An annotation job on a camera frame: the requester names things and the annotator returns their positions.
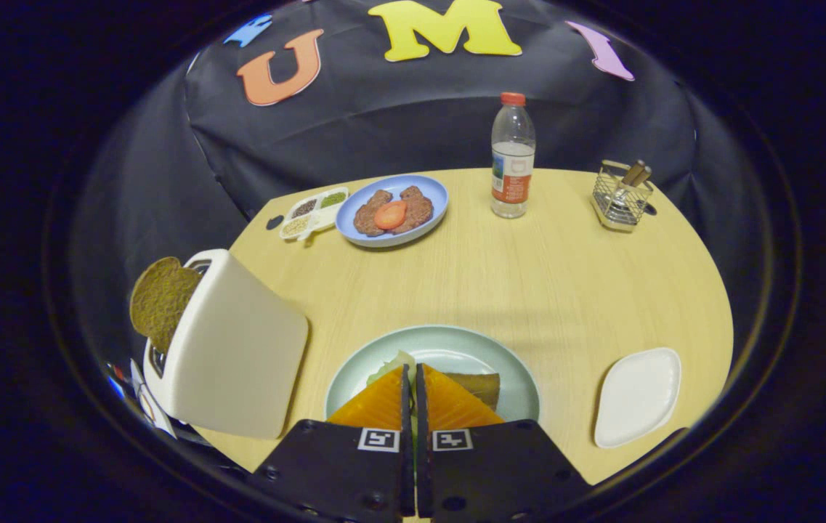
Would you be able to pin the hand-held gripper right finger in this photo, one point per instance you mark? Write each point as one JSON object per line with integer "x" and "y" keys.
{"x": 500, "y": 468}

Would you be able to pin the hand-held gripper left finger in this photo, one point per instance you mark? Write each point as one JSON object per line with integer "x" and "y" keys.
{"x": 333, "y": 465}

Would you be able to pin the green lettuce leaf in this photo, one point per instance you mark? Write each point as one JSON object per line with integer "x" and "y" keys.
{"x": 392, "y": 363}

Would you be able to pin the brown toast slice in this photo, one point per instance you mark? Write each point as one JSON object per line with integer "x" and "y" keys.
{"x": 162, "y": 298}

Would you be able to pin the brown bread slice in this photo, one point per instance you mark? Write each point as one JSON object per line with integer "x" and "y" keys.
{"x": 482, "y": 385}

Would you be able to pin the pale green plate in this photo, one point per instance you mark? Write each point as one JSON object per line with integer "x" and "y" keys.
{"x": 449, "y": 349}

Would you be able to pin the white toaster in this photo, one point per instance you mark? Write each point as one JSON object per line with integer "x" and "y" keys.
{"x": 238, "y": 356}

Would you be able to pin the white square plate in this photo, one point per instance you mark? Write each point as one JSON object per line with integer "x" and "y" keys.
{"x": 638, "y": 396}

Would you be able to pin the white seasoning tray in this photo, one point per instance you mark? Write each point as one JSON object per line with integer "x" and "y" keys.
{"x": 311, "y": 214}

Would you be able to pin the brown meat patty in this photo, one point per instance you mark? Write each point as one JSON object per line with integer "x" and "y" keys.
{"x": 367, "y": 214}
{"x": 420, "y": 207}

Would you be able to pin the red tomato slice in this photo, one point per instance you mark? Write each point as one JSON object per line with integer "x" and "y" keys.
{"x": 390, "y": 215}

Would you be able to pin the blue plate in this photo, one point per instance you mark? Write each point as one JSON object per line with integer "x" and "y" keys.
{"x": 431, "y": 192}

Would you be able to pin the clear water bottle red cap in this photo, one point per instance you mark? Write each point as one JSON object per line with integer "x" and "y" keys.
{"x": 513, "y": 167}

